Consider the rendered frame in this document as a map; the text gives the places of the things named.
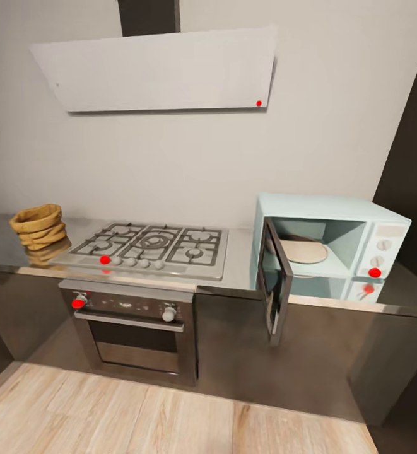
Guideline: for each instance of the range hood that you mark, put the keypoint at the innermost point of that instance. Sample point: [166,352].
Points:
[155,66]

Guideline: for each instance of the microwave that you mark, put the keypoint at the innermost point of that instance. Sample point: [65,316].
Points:
[323,234]

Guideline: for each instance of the popcorn bag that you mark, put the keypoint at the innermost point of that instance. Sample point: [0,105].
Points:
[39,227]

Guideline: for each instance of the oven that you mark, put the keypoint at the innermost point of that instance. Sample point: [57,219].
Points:
[134,330]

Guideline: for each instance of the burner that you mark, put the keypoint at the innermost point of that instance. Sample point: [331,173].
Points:
[173,249]

